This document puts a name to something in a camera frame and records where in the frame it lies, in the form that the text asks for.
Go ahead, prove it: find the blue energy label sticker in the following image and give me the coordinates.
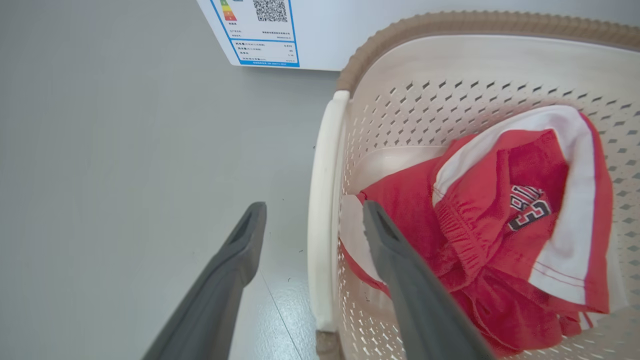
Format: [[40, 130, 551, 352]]
[[209, 0, 301, 68]]

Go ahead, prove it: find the white washing machine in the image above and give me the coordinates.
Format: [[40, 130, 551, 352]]
[[196, 0, 640, 72]]

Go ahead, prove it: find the red and white sports garment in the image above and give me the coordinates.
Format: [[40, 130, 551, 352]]
[[339, 104, 614, 358]]

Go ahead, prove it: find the cream perforated laundry basket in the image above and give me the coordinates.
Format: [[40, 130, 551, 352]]
[[306, 11, 640, 360]]

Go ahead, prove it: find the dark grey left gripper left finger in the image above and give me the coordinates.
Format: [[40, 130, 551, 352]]
[[142, 201, 268, 360]]

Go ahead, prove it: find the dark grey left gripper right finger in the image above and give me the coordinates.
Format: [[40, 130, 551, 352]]
[[362, 200, 496, 360]]

